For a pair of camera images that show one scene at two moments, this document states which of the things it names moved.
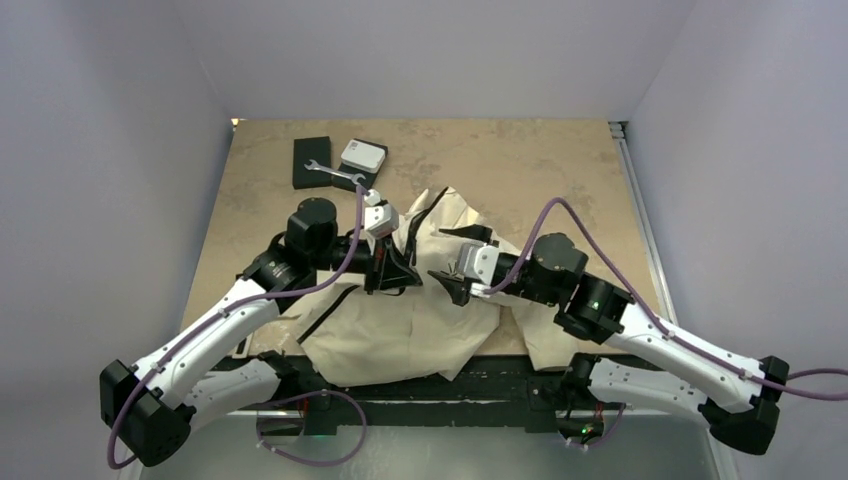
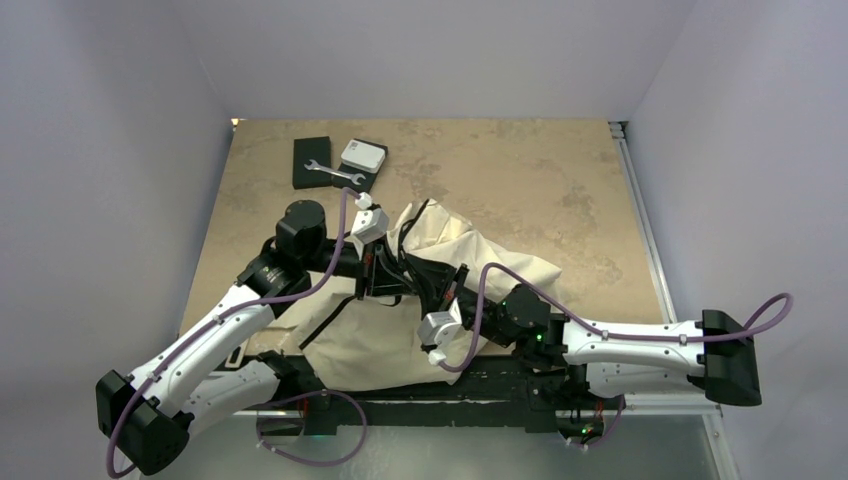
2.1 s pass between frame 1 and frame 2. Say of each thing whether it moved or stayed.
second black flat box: stayed
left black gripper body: stayed
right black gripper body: moved
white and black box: stayed
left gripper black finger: stayed
